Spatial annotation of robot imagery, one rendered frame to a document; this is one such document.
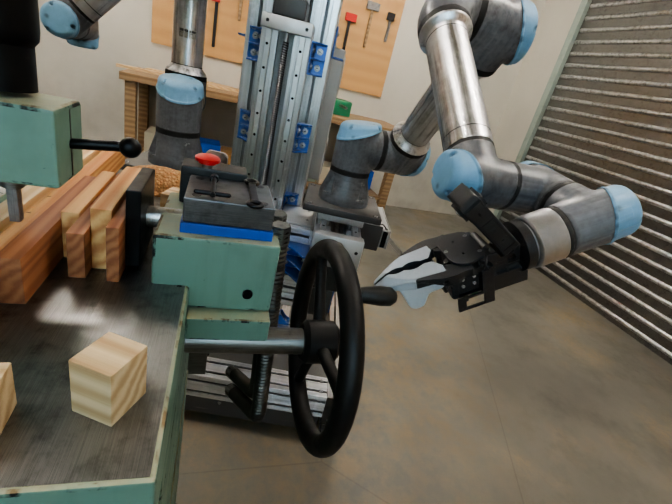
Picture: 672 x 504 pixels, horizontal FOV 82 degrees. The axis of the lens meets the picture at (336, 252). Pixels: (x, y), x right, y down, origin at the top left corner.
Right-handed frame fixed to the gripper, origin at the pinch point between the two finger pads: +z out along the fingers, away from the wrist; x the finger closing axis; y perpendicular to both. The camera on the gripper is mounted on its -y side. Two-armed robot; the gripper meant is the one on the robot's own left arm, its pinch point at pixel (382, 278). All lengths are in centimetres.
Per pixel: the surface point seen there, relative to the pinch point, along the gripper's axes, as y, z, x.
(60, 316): -15.2, 30.6, -8.9
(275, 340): 2.5, 16.0, -1.9
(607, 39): 56, -258, 257
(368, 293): -2.3, 2.8, -4.6
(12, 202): -23.8, 33.1, -0.3
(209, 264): -11.5, 18.8, -1.9
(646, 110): 93, -239, 193
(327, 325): 4.3, 9.0, -0.5
